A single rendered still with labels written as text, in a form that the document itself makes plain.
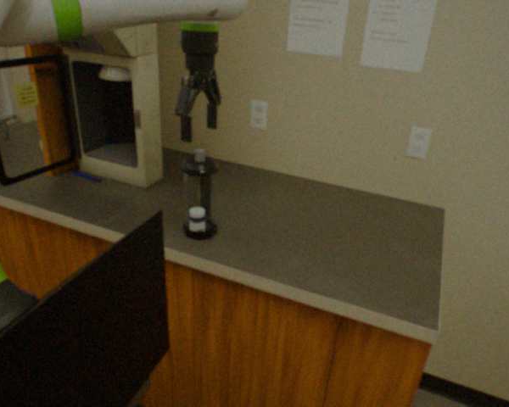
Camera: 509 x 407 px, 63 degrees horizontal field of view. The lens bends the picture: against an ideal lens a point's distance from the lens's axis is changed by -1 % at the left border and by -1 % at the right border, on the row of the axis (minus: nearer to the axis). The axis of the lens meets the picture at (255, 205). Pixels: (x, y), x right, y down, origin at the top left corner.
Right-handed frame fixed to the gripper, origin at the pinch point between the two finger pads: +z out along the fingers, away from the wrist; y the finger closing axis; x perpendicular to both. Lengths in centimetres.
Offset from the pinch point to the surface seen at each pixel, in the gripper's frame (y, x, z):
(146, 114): -19.8, -33.3, 5.6
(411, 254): -20, 62, 32
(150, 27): -24.6, -33.5, -22.6
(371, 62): -61, 33, -15
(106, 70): -19, -49, -8
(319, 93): -61, 16, -2
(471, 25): -61, 62, -30
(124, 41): -11.0, -33.2, -19.4
